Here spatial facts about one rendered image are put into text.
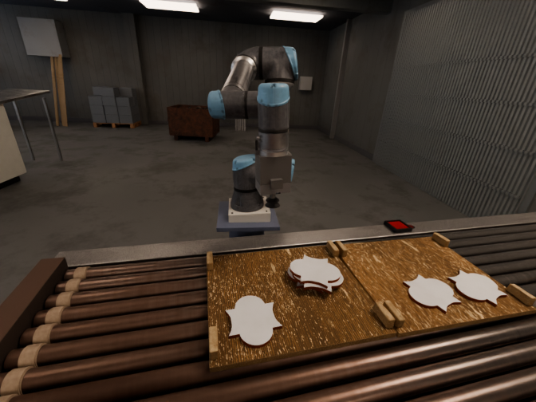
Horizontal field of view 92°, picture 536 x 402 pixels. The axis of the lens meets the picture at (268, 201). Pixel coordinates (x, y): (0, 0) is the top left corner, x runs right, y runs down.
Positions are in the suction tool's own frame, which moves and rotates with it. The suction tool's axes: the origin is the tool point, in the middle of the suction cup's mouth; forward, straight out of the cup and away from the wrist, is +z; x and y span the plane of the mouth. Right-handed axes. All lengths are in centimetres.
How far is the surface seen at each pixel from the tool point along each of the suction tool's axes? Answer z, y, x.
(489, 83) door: -30, 317, 193
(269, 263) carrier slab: 17.6, -1.9, -3.7
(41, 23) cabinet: -172, -393, 890
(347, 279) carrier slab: 18.6, 17.9, -14.7
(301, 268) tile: 14.0, 5.0, -12.2
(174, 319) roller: 18.8, -28.4, -16.4
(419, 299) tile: 18.4, 31.7, -26.2
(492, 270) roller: 23, 69, -18
